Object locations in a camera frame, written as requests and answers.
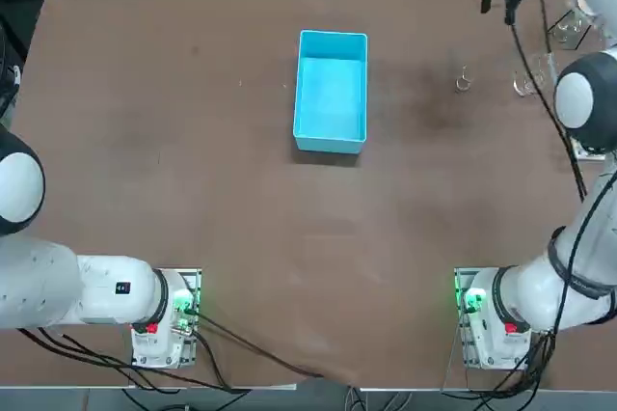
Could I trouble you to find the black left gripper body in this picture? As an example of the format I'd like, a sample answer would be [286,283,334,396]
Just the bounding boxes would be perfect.
[0,62,24,116]

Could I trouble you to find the small clear glass beaker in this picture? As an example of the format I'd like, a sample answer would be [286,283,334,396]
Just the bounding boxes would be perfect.
[454,65,475,94]

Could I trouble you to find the tall clear glass beaker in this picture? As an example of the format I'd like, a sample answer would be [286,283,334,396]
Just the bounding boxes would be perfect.
[511,52,560,96]

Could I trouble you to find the glass alcohol burner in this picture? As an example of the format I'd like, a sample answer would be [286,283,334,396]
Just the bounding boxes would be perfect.
[553,14,587,43]

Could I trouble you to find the blue plastic bin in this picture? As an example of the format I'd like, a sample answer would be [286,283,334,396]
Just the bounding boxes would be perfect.
[292,29,370,154]

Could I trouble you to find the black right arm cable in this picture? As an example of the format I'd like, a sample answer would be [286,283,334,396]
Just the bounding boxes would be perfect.
[508,0,590,203]

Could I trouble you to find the black cable across table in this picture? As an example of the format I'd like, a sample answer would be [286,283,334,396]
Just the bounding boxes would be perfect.
[191,307,327,380]

